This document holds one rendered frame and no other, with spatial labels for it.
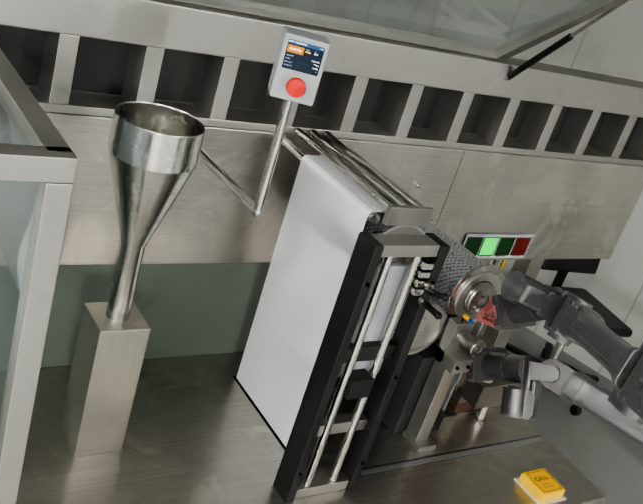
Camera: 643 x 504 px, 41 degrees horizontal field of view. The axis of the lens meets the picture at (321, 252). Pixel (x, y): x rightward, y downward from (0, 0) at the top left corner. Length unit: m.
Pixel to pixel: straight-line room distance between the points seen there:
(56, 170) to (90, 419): 0.71
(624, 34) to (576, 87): 2.28
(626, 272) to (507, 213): 2.34
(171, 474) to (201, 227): 0.49
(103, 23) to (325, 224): 0.52
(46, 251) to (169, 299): 0.85
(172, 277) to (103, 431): 0.37
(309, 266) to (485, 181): 0.66
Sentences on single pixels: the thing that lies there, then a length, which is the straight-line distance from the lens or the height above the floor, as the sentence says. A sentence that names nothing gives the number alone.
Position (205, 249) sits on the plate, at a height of 1.17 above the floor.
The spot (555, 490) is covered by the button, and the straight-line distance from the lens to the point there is 1.93.
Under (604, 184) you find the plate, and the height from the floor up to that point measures 1.38.
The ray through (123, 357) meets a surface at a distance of 1.49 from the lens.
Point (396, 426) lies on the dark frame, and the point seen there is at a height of 0.92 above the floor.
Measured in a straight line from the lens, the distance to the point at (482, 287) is 1.75.
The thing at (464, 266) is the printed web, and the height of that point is 1.30.
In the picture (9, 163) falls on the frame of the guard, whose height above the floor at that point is 1.59.
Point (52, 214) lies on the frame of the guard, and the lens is 0.96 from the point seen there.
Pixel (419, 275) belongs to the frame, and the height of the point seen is 1.38.
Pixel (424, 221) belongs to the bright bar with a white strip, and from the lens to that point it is 1.53.
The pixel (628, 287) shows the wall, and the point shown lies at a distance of 4.55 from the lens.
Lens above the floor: 1.95
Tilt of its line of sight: 24 degrees down
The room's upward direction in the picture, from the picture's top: 18 degrees clockwise
